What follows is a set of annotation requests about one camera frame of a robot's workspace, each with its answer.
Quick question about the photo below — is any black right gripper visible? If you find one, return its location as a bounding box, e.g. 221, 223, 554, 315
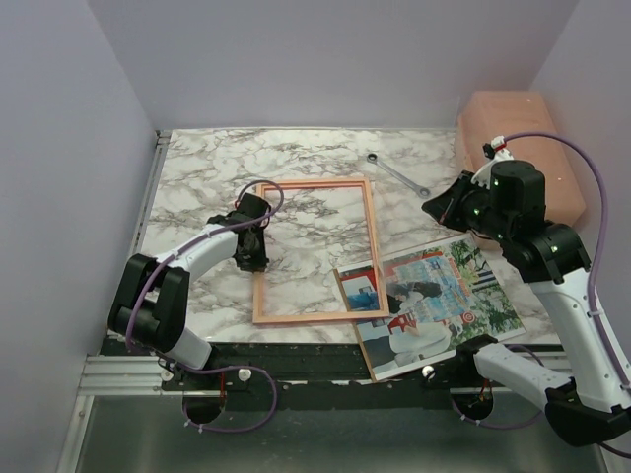
423, 169, 512, 242

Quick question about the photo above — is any pink photo frame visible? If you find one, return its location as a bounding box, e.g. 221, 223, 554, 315
252, 176, 388, 326

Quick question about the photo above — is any printed photo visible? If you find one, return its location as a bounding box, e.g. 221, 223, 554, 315
334, 235, 526, 381

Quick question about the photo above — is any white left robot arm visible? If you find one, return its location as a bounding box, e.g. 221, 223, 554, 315
107, 193, 272, 389

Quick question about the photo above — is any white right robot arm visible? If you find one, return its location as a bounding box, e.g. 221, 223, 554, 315
422, 161, 630, 446

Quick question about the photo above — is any silver ratchet wrench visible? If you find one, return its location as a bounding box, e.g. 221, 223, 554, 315
366, 153, 431, 199

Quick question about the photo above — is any translucent orange plastic box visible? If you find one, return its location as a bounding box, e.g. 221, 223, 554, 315
455, 91, 586, 226

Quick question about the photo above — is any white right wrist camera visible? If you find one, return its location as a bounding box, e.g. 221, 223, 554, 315
482, 135, 515, 163

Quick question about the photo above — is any aluminium extrusion rail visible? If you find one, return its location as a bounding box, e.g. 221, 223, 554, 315
78, 356, 173, 396

